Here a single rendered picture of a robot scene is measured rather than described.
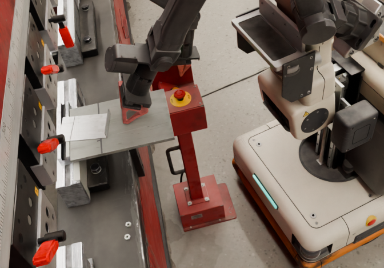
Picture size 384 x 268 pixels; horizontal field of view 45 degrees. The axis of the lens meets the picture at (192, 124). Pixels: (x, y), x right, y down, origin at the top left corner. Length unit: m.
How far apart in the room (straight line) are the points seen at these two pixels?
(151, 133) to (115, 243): 0.28
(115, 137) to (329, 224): 0.96
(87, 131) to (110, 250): 0.30
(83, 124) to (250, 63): 1.72
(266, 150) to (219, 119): 0.57
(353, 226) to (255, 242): 0.45
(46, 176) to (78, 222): 0.37
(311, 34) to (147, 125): 0.46
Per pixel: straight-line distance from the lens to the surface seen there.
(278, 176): 1.94
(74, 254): 1.08
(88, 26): 1.74
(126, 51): 1.04
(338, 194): 1.91
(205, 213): 2.07
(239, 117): 2.51
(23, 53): 0.93
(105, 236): 1.19
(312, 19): 1.01
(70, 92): 1.40
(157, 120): 1.20
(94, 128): 1.23
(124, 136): 1.18
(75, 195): 1.22
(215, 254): 2.08
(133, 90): 1.12
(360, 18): 1.12
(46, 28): 1.16
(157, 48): 1.00
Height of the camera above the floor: 1.88
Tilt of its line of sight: 48 degrees down
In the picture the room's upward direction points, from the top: 10 degrees counter-clockwise
